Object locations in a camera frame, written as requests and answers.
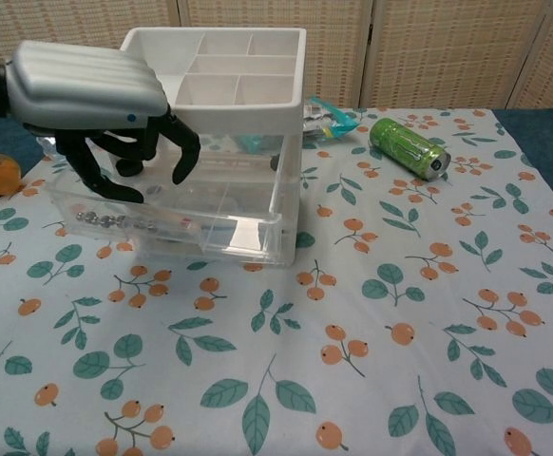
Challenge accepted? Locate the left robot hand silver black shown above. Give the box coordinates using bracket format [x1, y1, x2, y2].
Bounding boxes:
[5, 41, 202, 205]

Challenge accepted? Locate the clear plastic drawer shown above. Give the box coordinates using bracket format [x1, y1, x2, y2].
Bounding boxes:
[47, 180, 282, 265]

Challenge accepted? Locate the white compartment trays stack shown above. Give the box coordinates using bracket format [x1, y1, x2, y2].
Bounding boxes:
[117, 27, 308, 270]

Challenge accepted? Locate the small teal packet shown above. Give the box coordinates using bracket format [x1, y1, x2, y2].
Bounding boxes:
[237, 134, 267, 153]

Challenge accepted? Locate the teal white snack bag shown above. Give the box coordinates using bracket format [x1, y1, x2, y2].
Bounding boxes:
[304, 96, 358, 142]

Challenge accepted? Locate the green drink can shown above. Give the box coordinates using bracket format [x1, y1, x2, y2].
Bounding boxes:
[369, 117, 451, 181]

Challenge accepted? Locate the floral print tablecloth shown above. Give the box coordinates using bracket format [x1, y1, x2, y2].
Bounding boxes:
[0, 106, 553, 456]

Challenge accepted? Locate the silver bead string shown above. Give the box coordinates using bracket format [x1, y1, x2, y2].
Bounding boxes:
[74, 211, 160, 230]

